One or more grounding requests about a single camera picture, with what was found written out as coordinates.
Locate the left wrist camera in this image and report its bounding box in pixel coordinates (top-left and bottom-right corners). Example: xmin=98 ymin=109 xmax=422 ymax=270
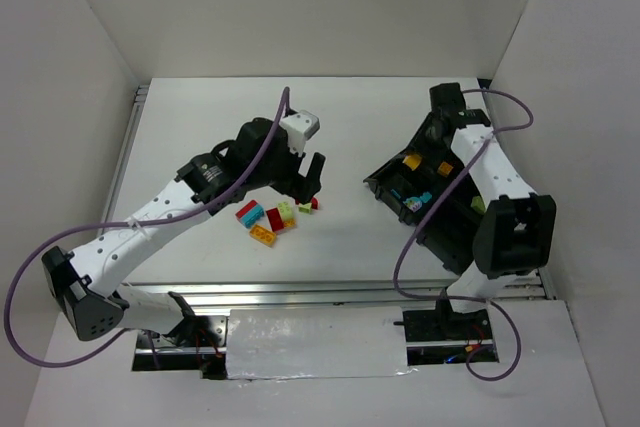
xmin=279 ymin=110 xmax=320 ymax=157

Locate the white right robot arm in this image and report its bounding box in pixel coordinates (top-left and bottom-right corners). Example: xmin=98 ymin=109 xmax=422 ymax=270
xmin=420 ymin=83 xmax=557 ymax=315

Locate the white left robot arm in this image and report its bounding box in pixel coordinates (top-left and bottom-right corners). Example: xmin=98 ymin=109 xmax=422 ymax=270
xmin=42 ymin=111 xmax=325 ymax=341

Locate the light green curved 2x2 brick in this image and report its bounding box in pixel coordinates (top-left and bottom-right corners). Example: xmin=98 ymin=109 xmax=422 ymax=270
xmin=277 ymin=201 xmax=296 ymax=228

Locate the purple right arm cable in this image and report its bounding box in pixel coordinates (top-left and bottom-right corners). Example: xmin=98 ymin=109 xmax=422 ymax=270
xmin=393 ymin=88 xmax=533 ymax=381

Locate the red curved open brick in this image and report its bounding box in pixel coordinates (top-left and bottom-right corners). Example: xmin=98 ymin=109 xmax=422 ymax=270
xmin=266 ymin=208 xmax=285 ymax=233

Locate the aluminium table edge rail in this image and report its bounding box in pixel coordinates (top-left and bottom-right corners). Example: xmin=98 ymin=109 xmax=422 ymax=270
xmin=119 ymin=282 xmax=541 ymax=309

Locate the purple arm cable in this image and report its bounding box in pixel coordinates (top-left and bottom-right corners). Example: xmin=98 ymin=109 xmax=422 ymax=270
xmin=3 ymin=86 xmax=293 ymax=369
xmin=393 ymin=88 xmax=533 ymax=381

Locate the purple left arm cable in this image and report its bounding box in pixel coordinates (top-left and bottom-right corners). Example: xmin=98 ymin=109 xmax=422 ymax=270
xmin=3 ymin=86 xmax=293 ymax=369

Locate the orange flat 2x4 brick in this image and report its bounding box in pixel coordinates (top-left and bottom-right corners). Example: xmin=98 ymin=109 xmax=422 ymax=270
xmin=249 ymin=224 xmax=277 ymax=247

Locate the silver foil covered plate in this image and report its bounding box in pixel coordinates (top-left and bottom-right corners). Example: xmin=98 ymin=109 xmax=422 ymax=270
xmin=226 ymin=306 xmax=411 ymax=380

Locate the red rectangular lego brick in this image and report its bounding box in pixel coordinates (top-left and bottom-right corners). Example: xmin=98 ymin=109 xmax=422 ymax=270
xmin=235 ymin=200 xmax=261 ymax=222

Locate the teal brick beside red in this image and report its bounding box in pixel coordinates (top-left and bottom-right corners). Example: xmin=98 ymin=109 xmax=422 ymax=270
xmin=236 ymin=204 xmax=264 ymax=229

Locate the red arch lego brick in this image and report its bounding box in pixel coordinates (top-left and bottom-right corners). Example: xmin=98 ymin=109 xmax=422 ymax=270
xmin=295 ymin=197 xmax=319 ymax=210

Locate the black four-compartment tray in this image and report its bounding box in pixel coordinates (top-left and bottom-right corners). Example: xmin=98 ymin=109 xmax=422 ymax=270
xmin=364 ymin=109 xmax=490 ymax=275

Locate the small light green brick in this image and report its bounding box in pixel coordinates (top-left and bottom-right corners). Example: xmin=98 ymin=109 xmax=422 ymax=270
xmin=298 ymin=202 xmax=313 ymax=214

